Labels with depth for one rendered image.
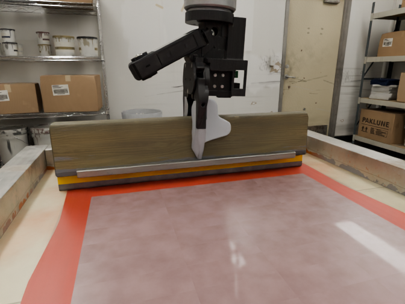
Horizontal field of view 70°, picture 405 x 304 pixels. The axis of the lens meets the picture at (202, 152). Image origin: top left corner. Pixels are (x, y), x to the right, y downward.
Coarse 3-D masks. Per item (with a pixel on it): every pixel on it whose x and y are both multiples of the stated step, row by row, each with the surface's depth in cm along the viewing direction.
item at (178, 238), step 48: (96, 192) 42; (144, 192) 41; (192, 192) 41; (96, 240) 30; (144, 240) 30; (192, 240) 30; (240, 240) 30; (48, 288) 23; (96, 288) 23; (144, 288) 23; (192, 288) 23; (240, 288) 23; (288, 288) 23
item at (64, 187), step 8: (224, 168) 48; (232, 168) 49; (240, 168) 49; (248, 168) 50; (256, 168) 50; (264, 168) 50; (272, 168) 51; (144, 176) 45; (152, 176) 45; (160, 176) 46; (168, 176) 46; (176, 176) 46; (184, 176) 47; (192, 176) 47; (64, 184) 42; (72, 184) 42; (80, 184) 42; (88, 184) 43; (96, 184) 43; (104, 184) 43; (112, 184) 44; (120, 184) 44
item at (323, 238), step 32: (224, 192) 41; (256, 192) 41; (288, 192) 41; (320, 192) 41; (352, 192) 42; (256, 224) 33; (288, 224) 33; (320, 224) 33; (352, 224) 33; (384, 224) 33; (288, 256) 27; (320, 256) 27; (352, 256) 27; (384, 256) 27; (320, 288) 23; (352, 288) 23; (384, 288) 23
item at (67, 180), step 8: (264, 160) 50; (272, 160) 51; (280, 160) 51; (288, 160) 51; (296, 160) 52; (184, 168) 46; (192, 168) 47; (200, 168) 47; (208, 168) 48; (216, 168) 48; (72, 176) 42; (104, 176) 43; (112, 176) 43; (120, 176) 44; (128, 176) 44; (136, 176) 44
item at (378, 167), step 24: (312, 144) 59; (336, 144) 53; (0, 168) 40; (24, 168) 40; (48, 168) 51; (360, 168) 48; (384, 168) 43; (0, 192) 33; (24, 192) 38; (0, 216) 31
